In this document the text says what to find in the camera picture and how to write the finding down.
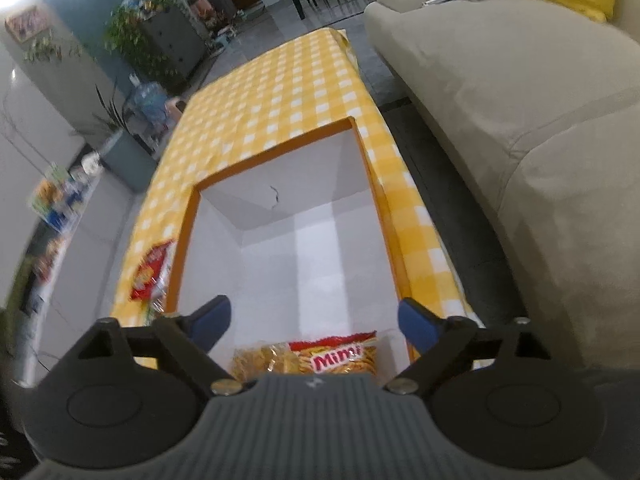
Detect red clear snack packet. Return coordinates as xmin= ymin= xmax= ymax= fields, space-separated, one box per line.
xmin=129 ymin=240 xmax=176 ymax=328

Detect framed wall picture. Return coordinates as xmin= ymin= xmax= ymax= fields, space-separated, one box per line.
xmin=5 ymin=5 xmax=51 ymax=43

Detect red noodle snack packet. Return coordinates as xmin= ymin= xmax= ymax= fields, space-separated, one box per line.
xmin=231 ymin=330 xmax=379 ymax=378

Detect leafy green houseplant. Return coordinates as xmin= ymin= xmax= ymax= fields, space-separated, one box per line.
xmin=102 ymin=0 xmax=186 ymax=86

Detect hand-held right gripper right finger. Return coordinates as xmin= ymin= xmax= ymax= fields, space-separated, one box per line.
xmin=385 ymin=297 xmax=556 ymax=396

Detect pink plant stand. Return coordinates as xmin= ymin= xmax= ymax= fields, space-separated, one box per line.
xmin=192 ymin=0 xmax=222 ymax=28

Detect beige sofa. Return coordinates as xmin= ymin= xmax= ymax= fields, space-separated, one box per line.
xmin=363 ymin=0 xmax=640 ymax=376

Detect grey drawer cabinet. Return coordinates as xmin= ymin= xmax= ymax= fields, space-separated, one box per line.
xmin=142 ymin=2 xmax=208 ymax=81

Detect blue water jug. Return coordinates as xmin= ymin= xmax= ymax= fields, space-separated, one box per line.
xmin=122 ymin=74 xmax=168 ymax=136

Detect grey planter pot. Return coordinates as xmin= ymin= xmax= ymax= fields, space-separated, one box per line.
xmin=100 ymin=130 xmax=158 ymax=193

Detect assorted colourful knick-knacks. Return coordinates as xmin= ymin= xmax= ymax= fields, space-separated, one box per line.
xmin=27 ymin=162 xmax=101 ymax=233

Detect orange cardboard box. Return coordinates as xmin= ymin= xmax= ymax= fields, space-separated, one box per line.
xmin=165 ymin=116 xmax=426 ymax=391

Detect yellow checkered tablecloth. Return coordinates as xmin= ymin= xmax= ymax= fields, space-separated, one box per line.
xmin=111 ymin=27 xmax=483 ymax=371

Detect spiky leaf plant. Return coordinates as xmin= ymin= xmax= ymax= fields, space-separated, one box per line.
xmin=75 ymin=80 xmax=132 ymax=146

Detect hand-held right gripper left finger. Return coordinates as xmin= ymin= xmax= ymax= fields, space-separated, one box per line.
xmin=75 ymin=295 xmax=246 ymax=396

